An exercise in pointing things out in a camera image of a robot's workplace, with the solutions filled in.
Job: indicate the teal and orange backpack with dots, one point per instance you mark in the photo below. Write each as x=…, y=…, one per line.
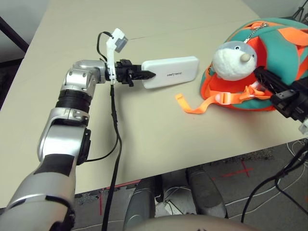
x=276, y=48

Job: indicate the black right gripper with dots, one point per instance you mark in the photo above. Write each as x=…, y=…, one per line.
x=293, y=101

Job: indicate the robot right leg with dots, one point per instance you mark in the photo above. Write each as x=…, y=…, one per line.
x=207, y=192

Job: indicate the black tripod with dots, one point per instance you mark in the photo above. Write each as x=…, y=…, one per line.
x=300, y=10

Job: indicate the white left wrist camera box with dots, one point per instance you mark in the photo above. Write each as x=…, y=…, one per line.
x=110, y=55

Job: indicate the dark-framed side table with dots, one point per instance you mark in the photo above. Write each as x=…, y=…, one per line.
x=14, y=33

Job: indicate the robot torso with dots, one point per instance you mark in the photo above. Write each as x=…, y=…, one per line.
x=197, y=225

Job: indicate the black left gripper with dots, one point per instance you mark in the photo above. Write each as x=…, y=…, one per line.
x=124, y=72

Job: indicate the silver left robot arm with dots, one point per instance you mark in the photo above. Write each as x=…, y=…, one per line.
x=60, y=139

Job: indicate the white Unitree box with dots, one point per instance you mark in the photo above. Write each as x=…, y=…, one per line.
x=178, y=72

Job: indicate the robot left leg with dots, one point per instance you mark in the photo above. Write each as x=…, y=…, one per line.
x=139, y=207

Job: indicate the robot leg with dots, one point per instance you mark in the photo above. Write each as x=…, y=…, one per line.
x=207, y=192
x=139, y=207

